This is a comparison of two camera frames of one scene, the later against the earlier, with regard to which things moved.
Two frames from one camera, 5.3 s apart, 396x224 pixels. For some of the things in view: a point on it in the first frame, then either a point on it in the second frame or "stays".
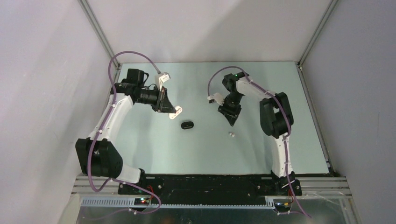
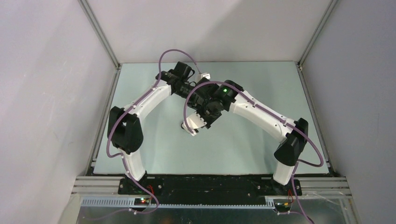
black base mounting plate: x=212 y=189 stays
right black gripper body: x=234 y=98 → x=209 y=113
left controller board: x=141 y=201 stays
